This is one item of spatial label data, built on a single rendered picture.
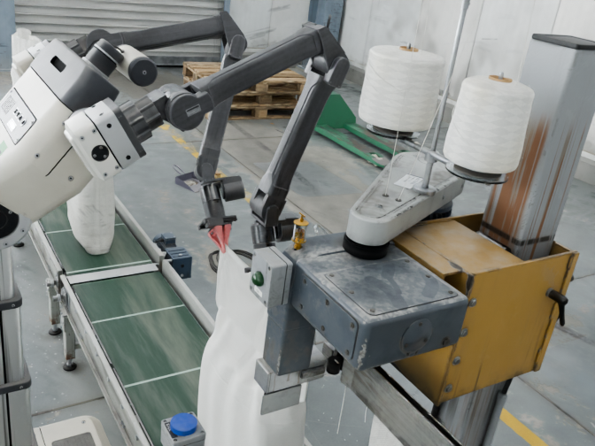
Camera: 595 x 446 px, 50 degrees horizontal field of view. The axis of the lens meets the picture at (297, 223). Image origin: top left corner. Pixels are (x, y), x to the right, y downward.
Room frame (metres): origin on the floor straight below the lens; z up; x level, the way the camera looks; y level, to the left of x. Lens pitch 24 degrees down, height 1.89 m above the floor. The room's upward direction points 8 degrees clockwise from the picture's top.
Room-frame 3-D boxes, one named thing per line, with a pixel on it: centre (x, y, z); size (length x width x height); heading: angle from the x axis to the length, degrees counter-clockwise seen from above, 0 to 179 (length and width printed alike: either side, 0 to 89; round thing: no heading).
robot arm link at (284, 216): (1.50, 0.05, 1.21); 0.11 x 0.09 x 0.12; 124
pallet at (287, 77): (7.09, 0.77, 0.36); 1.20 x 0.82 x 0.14; 120
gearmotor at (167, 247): (2.84, 0.62, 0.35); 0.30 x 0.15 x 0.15; 34
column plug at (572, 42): (1.33, -0.49, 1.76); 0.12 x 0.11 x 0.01; 124
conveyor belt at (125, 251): (3.46, 1.43, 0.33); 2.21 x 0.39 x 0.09; 34
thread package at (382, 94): (1.41, -0.18, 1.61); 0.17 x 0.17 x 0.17
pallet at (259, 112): (7.12, 0.77, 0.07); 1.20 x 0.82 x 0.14; 122
